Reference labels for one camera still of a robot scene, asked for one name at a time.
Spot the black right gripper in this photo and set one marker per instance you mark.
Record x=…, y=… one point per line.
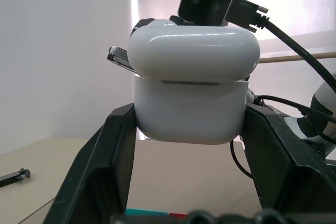
x=182, y=20

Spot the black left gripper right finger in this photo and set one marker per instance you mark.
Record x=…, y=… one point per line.
x=286, y=171

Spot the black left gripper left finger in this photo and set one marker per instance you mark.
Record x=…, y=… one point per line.
x=94, y=171

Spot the white earbud charging case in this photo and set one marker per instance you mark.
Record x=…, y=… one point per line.
x=191, y=98

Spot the teal flat object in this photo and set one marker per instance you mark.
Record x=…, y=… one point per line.
x=147, y=211

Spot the small black plastic clip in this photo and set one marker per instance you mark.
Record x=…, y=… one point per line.
x=15, y=175

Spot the red flat object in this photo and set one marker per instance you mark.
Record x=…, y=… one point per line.
x=178, y=214

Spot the thin wooden stick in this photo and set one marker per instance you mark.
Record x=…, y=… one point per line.
x=288, y=58

